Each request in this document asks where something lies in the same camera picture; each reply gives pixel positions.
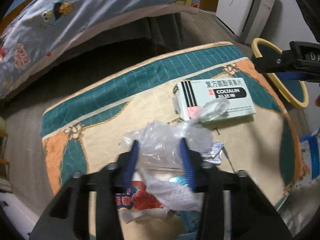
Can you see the blue printed duvet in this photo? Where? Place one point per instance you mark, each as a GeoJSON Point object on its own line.
{"type": "Point", "coordinates": [75, 10]}

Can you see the yellow rimmed teal waste bin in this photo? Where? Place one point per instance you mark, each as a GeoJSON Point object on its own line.
{"type": "Point", "coordinates": [266, 48]}

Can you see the wooden bed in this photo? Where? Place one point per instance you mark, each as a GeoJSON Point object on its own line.
{"type": "Point", "coordinates": [162, 30]}

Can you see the white medicine box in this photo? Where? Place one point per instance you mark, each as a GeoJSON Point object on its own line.
{"type": "Point", "coordinates": [225, 90]}

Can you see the white label paper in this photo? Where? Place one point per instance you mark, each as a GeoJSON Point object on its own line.
{"type": "Point", "coordinates": [212, 150]}

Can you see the red snack packet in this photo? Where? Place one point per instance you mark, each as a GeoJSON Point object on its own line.
{"type": "Point", "coordinates": [145, 197]}

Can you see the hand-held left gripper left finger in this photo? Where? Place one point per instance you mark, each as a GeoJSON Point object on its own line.
{"type": "Point", "coordinates": [132, 155]}

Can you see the white air purifier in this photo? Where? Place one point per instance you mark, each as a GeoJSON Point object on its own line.
{"type": "Point", "coordinates": [237, 5]}

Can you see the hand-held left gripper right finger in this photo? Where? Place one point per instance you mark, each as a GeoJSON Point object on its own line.
{"type": "Point", "coordinates": [186, 160]}

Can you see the white tissue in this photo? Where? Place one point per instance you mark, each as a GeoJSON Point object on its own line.
{"type": "Point", "coordinates": [140, 215]}

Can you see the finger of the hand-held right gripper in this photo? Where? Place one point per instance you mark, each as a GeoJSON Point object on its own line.
{"type": "Point", "coordinates": [287, 76]}
{"type": "Point", "coordinates": [270, 63]}

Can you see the clear plastic bag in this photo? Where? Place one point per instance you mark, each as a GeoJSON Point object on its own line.
{"type": "Point", "coordinates": [160, 140]}

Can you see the teal orange patterned cushion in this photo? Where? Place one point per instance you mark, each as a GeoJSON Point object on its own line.
{"type": "Point", "coordinates": [100, 130]}

